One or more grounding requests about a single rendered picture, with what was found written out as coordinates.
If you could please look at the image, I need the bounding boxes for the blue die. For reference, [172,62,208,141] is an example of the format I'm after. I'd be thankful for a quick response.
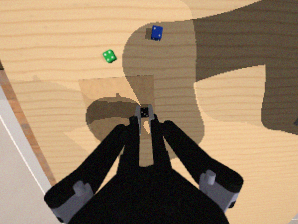
[151,25,163,41]

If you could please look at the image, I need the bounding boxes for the green die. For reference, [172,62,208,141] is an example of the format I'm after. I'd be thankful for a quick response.
[103,49,117,63]

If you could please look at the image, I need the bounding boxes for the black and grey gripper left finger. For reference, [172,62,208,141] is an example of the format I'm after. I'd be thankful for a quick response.
[44,105,141,224]

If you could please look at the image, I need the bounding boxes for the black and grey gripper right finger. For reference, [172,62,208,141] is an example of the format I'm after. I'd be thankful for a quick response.
[148,105,244,215]

